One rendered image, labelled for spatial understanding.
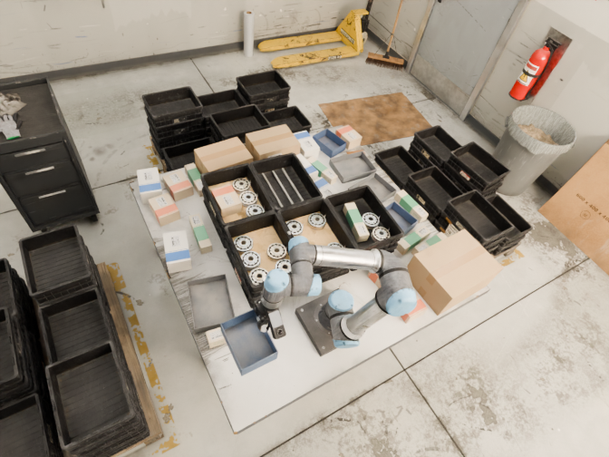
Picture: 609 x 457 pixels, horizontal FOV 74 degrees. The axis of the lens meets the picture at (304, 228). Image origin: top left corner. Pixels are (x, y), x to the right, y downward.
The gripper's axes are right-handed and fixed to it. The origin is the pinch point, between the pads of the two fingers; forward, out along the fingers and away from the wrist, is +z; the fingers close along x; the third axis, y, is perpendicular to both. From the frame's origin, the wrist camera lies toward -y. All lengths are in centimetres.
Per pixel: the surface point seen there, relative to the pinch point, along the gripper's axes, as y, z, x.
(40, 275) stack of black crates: 107, 71, 80
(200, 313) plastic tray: 38, 43, 12
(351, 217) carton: 50, 16, -79
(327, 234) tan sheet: 48, 24, -64
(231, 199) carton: 86, 20, -22
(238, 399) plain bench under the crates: -8.2, 43.5, 11.0
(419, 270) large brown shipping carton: 7, 20, -98
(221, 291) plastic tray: 45, 42, -1
